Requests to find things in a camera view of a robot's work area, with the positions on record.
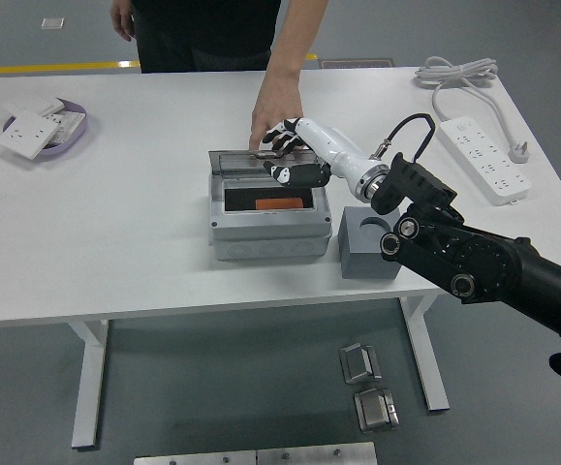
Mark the person's right hand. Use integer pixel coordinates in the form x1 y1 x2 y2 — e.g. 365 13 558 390
109 0 137 43

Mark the white power cord with plug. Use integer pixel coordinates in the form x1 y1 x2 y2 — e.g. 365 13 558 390
414 55 533 166

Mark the grey metal plate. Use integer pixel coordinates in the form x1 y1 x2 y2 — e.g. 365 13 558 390
133 449 258 465
255 441 378 465

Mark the large white socket panel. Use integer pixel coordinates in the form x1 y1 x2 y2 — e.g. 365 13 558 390
0 109 61 160

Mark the grey box with clear lid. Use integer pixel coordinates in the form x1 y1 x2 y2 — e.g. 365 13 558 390
207 147 333 263

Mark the white power strip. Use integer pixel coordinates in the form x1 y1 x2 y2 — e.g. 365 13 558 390
436 115 533 207

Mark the white table leg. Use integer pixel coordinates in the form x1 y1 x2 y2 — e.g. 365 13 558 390
70 319 110 450
398 293 451 413

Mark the purple oval tray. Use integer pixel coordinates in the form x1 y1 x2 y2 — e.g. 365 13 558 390
1 99 90 157

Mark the orange cylinder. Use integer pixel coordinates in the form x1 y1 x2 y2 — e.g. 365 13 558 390
255 196 304 211

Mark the small metal bracket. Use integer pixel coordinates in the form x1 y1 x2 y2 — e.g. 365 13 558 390
353 387 401 432
338 341 383 386

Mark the white switch panel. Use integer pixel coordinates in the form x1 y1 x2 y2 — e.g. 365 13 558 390
2 95 67 120

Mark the grey-backed socket panel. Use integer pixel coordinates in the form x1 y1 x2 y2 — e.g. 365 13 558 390
47 109 87 145

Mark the dark floor sign plate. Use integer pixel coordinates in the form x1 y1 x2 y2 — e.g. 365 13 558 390
319 57 396 69

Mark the person's left hand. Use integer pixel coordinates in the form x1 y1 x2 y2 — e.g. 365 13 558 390
249 72 305 151

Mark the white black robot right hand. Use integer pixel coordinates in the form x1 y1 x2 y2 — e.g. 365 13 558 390
260 115 383 193

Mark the grey cube with round hole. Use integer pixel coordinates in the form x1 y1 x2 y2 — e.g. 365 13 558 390
337 205 402 281

